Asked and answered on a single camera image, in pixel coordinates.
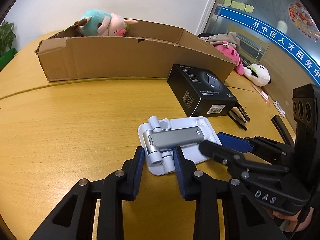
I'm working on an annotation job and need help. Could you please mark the person's right hand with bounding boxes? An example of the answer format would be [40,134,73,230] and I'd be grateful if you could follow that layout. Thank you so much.
[271,207,314,232]

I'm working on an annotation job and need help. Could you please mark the pig plush teal outfit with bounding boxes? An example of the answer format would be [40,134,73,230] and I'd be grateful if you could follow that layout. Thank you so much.
[74,9,138,37]

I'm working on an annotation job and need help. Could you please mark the black sunglasses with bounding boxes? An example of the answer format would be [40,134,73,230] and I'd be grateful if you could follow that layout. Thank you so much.
[228,102,250,131]

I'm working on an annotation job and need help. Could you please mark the brown cardboard box tray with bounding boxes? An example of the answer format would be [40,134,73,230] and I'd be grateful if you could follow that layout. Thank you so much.
[35,20,234,82]

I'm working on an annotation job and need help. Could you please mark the black cap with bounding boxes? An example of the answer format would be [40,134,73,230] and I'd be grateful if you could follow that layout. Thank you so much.
[198,33,212,38]

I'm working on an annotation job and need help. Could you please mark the pink plush toy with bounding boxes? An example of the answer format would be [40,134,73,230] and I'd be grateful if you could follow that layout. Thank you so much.
[214,41,245,75]

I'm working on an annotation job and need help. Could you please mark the white folding phone stand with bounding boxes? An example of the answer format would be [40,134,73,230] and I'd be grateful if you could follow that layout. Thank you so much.
[138,116,221,176]

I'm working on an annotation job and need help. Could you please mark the small white clip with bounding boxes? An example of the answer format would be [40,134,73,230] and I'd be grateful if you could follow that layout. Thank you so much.
[273,101,286,118]

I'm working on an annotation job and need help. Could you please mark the green covered side bench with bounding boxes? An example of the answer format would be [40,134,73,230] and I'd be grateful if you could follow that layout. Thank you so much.
[0,48,17,71]

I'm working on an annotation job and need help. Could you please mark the pink pen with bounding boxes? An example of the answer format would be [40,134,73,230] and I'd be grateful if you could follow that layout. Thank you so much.
[252,85,271,105]

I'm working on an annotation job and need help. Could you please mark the white panda plush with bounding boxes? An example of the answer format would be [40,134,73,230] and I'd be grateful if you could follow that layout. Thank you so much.
[244,64,271,87]

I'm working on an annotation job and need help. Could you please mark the large potted green plant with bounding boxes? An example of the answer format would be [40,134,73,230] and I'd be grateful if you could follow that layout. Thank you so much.
[0,21,16,56]

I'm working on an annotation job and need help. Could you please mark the yellow sticky notes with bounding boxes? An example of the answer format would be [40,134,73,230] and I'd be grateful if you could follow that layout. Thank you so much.
[223,0,254,14]

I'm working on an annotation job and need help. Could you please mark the grey printed cloth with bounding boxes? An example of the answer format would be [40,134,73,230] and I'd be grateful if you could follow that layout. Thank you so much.
[200,31,241,52]

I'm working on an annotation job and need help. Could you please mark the black charger box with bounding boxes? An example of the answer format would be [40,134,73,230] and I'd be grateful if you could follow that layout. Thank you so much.
[167,64,240,117]

